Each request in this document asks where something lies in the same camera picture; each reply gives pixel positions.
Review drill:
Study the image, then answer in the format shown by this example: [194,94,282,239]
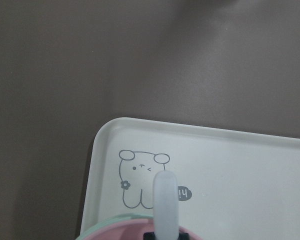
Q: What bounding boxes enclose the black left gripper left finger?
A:
[143,232,156,240]

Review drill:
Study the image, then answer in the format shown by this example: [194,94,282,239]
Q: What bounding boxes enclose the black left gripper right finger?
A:
[178,232,190,240]

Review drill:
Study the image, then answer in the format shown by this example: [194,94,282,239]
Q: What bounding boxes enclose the small pink bowl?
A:
[76,216,243,240]

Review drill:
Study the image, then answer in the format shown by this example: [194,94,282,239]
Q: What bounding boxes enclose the white ceramic spoon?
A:
[153,170,179,240]

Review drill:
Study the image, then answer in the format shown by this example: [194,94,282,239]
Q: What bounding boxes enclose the green bowl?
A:
[76,213,141,240]

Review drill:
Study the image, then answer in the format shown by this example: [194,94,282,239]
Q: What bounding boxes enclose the cream rabbit tray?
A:
[80,117,300,240]

